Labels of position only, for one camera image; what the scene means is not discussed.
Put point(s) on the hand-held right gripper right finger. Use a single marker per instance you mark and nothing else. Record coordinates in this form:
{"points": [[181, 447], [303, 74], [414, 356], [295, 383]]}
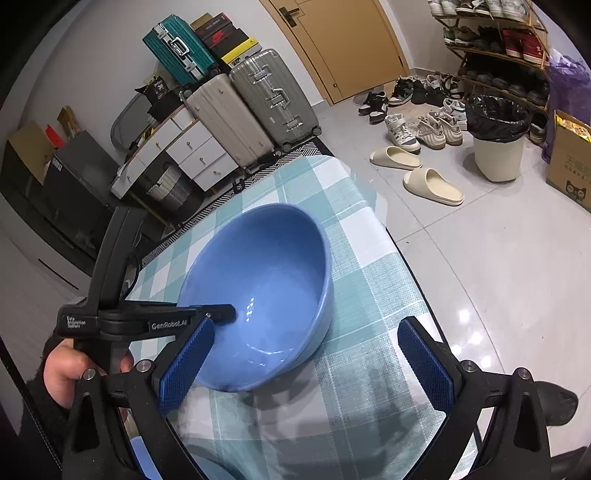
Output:
{"points": [[425, 364]]}

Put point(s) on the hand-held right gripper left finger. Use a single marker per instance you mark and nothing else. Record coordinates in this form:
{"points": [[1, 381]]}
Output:
{"points": [[187, 364]]}

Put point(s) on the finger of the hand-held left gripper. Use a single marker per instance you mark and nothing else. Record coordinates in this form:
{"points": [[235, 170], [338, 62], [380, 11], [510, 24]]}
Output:
{"points": [[224, 314]]}

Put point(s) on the person's left forearm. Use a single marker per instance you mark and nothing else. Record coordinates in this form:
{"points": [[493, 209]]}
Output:
{"points": [[37, 415]]}

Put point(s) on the person's left hand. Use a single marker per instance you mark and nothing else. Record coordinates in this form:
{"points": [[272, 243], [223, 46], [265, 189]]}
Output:
{"points": [[62, 369]]}

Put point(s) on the white wardrobe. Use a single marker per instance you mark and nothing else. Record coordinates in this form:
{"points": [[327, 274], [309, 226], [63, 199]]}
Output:
{"points": [[27, 286]]}

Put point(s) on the blue checked tablecloth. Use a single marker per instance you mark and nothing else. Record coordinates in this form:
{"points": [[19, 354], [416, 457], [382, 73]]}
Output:
{"points": [[369, 286]]}

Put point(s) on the tall dark cabinet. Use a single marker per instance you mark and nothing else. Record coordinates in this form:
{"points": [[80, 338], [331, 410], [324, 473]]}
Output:
{"points": [[46, 217]]}

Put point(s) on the small black looped object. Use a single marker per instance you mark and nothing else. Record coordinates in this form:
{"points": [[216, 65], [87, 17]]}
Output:
{"points": [[238, 184]]}

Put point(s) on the woven laundry basket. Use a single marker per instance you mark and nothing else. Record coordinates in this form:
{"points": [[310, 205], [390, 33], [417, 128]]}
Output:
{"points": [[168, 189]]}

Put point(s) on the white drawer unit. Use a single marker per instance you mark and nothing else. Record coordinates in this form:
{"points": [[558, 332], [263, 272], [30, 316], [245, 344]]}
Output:
{"points": [[203, 157]]}

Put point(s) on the dark refrigerator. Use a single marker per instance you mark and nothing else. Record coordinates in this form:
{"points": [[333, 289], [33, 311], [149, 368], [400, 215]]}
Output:
{"points": [[87, 161]]}

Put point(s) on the beige slipper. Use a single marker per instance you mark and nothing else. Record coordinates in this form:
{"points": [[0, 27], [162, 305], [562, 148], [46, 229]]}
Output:
{"points": [[395, 158], [434, 187]]}

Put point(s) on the white desk with drawers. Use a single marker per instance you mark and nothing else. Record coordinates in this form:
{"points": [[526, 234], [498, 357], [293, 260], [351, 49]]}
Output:
{"points": [[147, 143]]}

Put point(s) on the flat cardboard panel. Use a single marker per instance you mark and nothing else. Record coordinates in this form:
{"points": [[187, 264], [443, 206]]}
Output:
{"points": [[30, 150]]}

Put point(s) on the beige suitcase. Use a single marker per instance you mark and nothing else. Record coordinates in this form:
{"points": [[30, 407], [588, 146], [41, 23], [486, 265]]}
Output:
{"points": [[231, 122]]}

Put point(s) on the red packet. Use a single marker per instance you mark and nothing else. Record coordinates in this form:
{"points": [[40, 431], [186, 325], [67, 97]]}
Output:
{"points": [[54, 136]]}

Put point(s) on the grey oval mirror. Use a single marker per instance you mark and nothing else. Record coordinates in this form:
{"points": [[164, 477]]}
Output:
{"points": [[124, 122]]}

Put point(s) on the brown paper bag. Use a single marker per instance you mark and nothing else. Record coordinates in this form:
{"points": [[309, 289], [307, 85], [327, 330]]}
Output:
{"points": [[68, 121]]}

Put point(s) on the silver suitcase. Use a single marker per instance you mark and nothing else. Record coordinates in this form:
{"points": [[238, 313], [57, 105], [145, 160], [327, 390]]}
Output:
{"points": [[274, 99]]}

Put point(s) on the white bin with black liner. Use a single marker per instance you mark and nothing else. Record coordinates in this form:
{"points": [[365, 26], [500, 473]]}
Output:
{"points": [[498, 152]]}

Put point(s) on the black shopping bag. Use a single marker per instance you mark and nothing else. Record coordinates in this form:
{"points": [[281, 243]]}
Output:
{"points": [[159, 94]]}

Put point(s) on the printed cardboard box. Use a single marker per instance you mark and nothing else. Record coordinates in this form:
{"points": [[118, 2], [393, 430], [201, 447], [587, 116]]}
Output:
{"points": [[570, 170]]}

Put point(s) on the cluster of loose shoes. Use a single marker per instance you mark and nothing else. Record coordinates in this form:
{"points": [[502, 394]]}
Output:
{"points": [[425, 115]]}

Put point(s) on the black yellow shoe box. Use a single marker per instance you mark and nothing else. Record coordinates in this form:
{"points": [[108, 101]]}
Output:
{"points": [[244, 53]]}

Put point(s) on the grey door mat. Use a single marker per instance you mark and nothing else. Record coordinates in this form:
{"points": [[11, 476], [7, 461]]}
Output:
{"points": [[371, 97]]}

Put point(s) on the teal suitcase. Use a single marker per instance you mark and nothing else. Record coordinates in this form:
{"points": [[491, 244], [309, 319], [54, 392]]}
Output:
{"points": [[178, 48]]}

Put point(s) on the black shoe box red logo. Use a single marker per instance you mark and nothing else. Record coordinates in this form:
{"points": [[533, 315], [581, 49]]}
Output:
{"points": [[221, 37]]}

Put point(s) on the brown shoe box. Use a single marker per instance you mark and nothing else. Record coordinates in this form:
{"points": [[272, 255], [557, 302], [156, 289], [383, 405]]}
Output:
{"points": [[201, 22]]}

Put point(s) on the black shoe box white print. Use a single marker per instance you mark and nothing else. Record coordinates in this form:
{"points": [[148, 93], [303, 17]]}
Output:
{"points": [[217, 21]]}

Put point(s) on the wooden door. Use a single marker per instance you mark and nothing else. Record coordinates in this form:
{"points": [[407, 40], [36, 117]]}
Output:
{"points": [[346, 46]]}

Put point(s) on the purple plastic bag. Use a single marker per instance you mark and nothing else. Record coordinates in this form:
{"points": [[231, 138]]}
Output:
{"points": [[570, 87]]}

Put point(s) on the wooden shoe rack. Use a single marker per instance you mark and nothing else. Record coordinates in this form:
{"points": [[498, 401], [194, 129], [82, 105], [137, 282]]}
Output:
{"points": [[508, 57]]}

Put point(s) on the rows of shelved sneakers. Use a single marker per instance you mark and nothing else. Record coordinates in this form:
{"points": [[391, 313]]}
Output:
{"points": [[498, 37]]}

